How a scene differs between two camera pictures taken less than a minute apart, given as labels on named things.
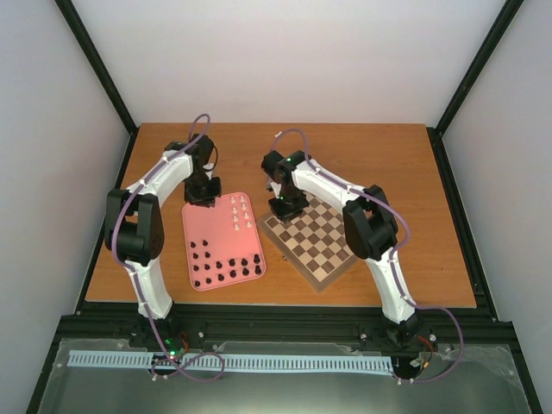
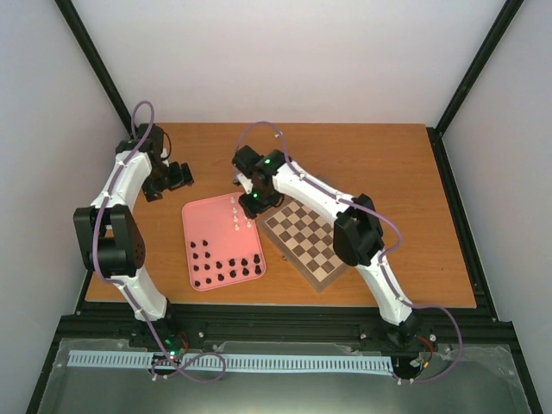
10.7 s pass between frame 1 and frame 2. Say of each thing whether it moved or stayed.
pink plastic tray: stayed
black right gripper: moved
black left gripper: moved
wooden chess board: stayed
